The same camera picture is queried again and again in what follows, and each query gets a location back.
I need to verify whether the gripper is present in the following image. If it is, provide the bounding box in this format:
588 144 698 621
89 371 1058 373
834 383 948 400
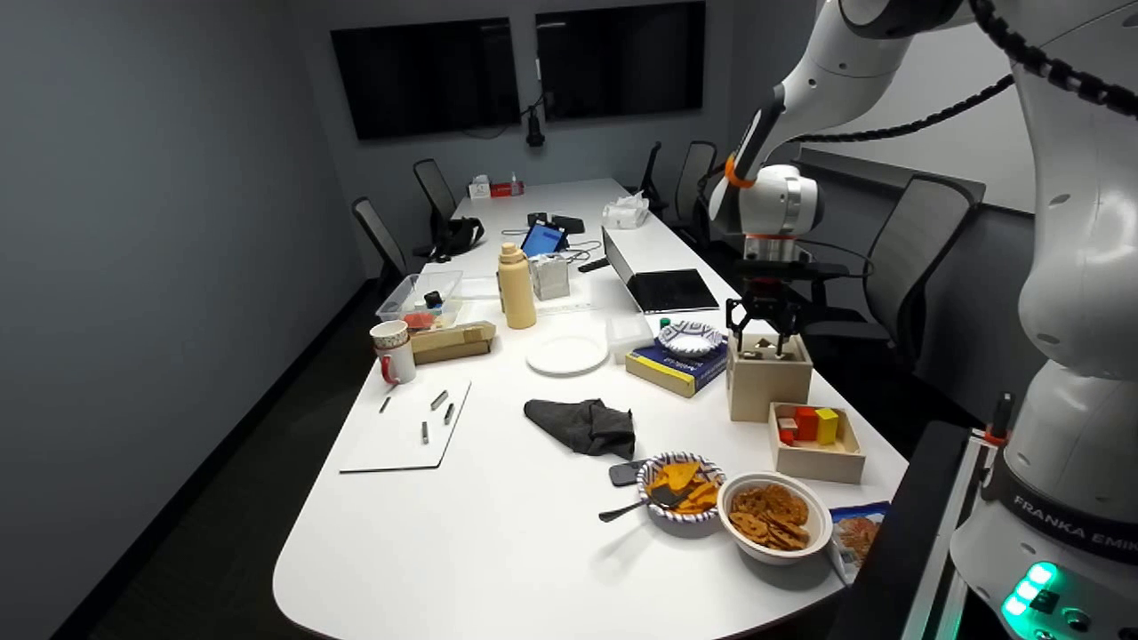
725 277 805 359

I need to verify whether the wooden toy box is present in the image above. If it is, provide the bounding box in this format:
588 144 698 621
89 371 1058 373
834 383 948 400
725 332 815 424

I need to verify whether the grey tissue box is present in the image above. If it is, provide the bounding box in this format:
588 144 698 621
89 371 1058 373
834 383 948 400
530 253 572 302

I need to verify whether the long cardboard box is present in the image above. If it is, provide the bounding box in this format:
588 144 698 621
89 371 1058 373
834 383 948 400
410 320 498 366

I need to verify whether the empty patterned paper bowl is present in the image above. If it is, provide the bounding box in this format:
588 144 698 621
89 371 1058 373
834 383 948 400
656 321 726 360

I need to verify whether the blue and yellow book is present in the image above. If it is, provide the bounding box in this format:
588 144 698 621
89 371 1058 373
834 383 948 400
624 337 731 399

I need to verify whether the clear plastic container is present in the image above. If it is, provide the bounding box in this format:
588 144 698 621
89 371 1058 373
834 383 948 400
606 312 655 365

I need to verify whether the wooden tray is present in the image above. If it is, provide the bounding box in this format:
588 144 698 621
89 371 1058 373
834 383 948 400
768 402 867 486

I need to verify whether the office chair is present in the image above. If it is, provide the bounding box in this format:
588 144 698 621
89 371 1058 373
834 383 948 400
637 140 669 212
671 140 719 245
350 196 412 290
412 157 460 225
813 172 988 370

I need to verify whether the white crumpled bag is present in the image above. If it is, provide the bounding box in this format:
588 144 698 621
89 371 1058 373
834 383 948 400
601 190 651 231

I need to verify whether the patterned bowl of chips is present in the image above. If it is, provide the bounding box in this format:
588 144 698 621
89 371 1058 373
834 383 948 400
636 452 727 526

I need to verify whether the white paper plate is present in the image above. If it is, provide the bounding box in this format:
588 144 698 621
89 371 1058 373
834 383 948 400
525 333 611 378

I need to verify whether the white bowl of crackers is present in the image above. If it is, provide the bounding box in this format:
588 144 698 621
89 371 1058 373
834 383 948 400
717 471 835 567

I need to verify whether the dark grey cloth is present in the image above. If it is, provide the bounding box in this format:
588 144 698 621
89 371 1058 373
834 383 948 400
523 397 637 461

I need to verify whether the tablet with blue screen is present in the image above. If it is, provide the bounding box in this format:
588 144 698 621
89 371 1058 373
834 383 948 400
519 221 568 260

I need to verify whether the black spoon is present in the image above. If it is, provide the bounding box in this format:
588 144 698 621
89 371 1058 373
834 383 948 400
597 494 681 524

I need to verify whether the snack bag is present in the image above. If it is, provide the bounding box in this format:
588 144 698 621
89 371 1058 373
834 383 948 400
829 500 892 585

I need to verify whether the tan bottle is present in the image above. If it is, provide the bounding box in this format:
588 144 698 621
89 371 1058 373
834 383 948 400
496 242 539 331

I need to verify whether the whiteboard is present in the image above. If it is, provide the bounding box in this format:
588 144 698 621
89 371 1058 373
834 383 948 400
794 18 1039 216

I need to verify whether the black bag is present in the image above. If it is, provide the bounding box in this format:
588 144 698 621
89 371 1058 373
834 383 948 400
430 215 486 260

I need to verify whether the clear plastic bin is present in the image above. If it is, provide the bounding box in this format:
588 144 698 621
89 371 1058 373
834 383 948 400
375 269 465 332

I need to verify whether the small white board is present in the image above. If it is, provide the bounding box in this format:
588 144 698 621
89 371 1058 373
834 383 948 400
338 377 473 475

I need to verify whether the black cable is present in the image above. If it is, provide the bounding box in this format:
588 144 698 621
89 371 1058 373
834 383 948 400
562 233 607 266

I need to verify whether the wall monitor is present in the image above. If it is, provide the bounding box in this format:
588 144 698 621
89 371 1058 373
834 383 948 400
330 17 522 142
534 0 709 124

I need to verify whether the white mug red handle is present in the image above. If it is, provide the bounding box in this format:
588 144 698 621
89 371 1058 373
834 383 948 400
369 319 418 387

